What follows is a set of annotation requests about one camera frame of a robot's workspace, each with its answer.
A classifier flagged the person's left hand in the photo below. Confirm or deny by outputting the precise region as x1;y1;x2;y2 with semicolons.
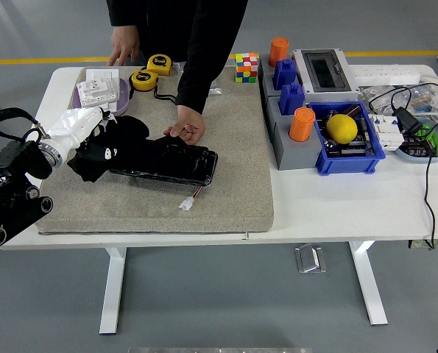
163;105;207;147

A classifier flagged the person's right hand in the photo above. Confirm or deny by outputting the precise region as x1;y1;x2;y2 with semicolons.
107;24;141;67

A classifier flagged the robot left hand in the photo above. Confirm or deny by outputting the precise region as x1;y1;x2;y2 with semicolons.
47;106;119;161

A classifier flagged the black rag with red tag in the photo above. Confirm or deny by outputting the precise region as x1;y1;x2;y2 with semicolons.
66;115;153;184

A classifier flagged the yellow tape measure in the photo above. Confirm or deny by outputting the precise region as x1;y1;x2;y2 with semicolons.
146;54;173;77
129;69;160;92

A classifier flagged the person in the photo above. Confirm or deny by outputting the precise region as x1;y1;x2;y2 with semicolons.
106;0;249;74

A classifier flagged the purple oval tray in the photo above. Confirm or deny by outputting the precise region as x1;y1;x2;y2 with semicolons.
71;77;131;118

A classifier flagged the grey-brown mat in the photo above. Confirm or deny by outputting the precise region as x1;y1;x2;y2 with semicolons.
34;65;275;235

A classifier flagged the colourful puzzle cube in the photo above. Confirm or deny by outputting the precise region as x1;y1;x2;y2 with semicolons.
234;52;259;84

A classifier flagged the grey block base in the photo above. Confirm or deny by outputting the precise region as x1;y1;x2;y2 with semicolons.
265;96;325;171
258;53;304;102

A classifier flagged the blue plastic block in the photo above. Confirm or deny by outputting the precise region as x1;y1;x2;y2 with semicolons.
278;81;305;115
272;57;298;91

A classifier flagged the white table leg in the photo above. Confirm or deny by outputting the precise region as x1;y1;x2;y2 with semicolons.
99;246;127;335
348;240;389;327

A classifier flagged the orange cylinder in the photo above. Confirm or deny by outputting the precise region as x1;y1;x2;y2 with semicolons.
268;36;289;68
288;107;316;143

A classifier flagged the white table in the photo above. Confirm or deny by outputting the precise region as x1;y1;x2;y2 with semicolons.
0;65;438;335

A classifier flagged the yellow ball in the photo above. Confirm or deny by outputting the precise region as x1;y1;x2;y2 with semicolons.
325;113;358;145

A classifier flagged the blue plastic bin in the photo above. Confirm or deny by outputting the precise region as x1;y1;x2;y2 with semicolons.
307;101;386;176

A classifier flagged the black circuit board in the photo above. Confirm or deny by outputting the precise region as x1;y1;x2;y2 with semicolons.
319;103;376;157

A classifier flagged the silver metal floor plate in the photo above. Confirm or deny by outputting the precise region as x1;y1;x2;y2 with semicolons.
294;243;328;274

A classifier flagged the clear bag of parts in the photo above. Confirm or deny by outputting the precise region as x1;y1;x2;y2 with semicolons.
358;84;438;124

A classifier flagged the white circuit breaker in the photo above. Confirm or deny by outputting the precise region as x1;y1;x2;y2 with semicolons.
368;113;404;151

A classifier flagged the light blue tray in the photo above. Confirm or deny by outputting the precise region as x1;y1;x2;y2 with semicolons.
394;118;438;164

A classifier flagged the white power strip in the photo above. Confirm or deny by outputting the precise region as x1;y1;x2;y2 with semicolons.
349;64;422;85

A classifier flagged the black electronic module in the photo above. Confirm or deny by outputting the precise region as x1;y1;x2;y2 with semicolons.
402;134;431;157

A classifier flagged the green terminal block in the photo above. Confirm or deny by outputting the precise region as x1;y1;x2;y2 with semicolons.
417;124;438;157

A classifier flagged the black power adapter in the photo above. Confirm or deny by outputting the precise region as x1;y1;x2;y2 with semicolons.
392;106;425;135

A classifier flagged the black wrist strap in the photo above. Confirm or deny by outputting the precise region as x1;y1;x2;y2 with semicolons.
152;85;178;107

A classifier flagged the white switch module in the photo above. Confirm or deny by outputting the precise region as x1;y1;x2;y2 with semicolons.
77;78;118;109

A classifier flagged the white connector with wires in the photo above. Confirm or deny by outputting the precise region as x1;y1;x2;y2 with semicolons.
178;186;205;211

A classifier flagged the grey electrical enclosure box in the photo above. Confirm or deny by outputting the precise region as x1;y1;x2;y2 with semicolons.
291;48;360;104

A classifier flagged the black adapter cable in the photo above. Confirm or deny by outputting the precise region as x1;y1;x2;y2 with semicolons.
367;82;438;251

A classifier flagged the white power cable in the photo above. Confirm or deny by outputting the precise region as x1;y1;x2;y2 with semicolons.
419;73;438;111

